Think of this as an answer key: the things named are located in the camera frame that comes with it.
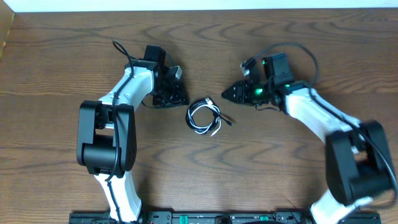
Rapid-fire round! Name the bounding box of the white usb cable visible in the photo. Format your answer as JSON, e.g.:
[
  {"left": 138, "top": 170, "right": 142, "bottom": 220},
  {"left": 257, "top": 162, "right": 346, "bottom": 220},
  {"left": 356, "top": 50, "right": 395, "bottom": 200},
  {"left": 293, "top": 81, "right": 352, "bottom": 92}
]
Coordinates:
[{"left": 189, "top": 97, "right": 223, "bottom": 137}]

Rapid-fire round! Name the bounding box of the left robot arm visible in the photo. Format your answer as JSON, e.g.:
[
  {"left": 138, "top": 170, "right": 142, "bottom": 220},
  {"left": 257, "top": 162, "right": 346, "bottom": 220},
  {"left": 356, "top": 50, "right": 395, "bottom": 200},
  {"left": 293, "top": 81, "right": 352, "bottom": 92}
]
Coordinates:
[{"left": 70, "top": 42, "right": 189, "bottom": 223}]

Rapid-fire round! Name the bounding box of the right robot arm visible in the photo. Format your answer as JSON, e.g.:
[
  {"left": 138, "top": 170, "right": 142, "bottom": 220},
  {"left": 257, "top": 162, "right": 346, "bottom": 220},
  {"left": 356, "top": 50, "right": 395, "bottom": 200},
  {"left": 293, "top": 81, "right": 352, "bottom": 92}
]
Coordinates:
[{"left": 221, "top": 53, "right": 397, "bottom": 223}]

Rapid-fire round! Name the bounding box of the black usb cable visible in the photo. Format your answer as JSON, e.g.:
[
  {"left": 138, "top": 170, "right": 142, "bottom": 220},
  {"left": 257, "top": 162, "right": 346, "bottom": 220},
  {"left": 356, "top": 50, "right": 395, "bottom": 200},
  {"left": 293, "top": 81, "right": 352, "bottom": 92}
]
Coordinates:
[{"left": 185, "top": 98, "right": 233, "bottom": 135}]

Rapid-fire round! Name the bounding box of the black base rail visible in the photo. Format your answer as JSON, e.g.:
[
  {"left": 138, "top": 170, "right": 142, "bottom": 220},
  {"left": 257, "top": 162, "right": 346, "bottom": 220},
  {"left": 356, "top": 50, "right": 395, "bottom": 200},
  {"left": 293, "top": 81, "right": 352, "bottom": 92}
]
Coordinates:
[{"left": 68, "top": 210, "right": 382, "bottom": 224}]

